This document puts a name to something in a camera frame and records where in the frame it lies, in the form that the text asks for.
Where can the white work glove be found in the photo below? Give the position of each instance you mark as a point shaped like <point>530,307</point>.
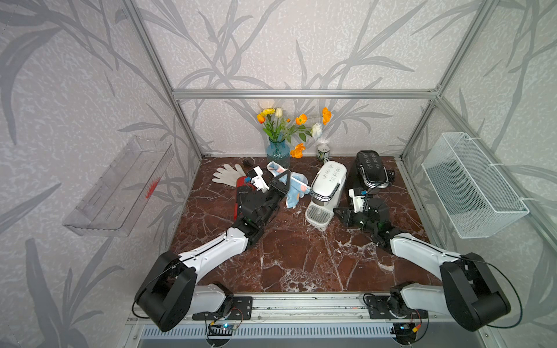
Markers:
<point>228,175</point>

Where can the clear plastic wall shelf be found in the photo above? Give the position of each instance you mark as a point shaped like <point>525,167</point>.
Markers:
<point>113,205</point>

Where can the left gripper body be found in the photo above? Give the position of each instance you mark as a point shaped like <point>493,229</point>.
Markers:
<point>269,200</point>

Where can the white wire basket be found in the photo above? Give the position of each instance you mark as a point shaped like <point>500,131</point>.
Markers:
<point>479,201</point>

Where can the blue glass vase with flowers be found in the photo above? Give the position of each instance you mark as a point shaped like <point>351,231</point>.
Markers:
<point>287,137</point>

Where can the black coffee machine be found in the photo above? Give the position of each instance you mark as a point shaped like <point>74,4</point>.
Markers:
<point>368,172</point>

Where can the colourful striped cloth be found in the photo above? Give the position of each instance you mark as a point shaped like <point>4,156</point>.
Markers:
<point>299,186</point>

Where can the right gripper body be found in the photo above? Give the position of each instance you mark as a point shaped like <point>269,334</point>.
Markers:
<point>360,221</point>

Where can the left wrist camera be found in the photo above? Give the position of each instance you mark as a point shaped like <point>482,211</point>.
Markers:
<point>255,178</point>

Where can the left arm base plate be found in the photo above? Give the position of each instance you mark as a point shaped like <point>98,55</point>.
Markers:
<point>234,308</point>

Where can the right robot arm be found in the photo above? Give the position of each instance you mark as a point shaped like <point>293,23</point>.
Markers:
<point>469,292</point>

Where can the small green can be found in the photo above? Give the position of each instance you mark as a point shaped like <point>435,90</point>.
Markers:
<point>323,152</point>

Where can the red coffee machine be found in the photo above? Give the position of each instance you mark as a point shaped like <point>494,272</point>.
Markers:
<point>243,188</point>

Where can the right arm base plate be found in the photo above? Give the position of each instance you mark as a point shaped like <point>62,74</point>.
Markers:
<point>377,306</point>

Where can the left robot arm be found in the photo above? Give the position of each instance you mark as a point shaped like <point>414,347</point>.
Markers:
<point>170,291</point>

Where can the white coffee machine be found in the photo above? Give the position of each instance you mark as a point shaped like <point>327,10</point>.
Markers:
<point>326,192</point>

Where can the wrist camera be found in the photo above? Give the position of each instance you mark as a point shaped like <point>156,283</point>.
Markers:
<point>359,197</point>
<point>255,178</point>

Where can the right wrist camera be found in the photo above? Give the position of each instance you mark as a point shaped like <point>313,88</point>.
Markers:
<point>359,197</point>

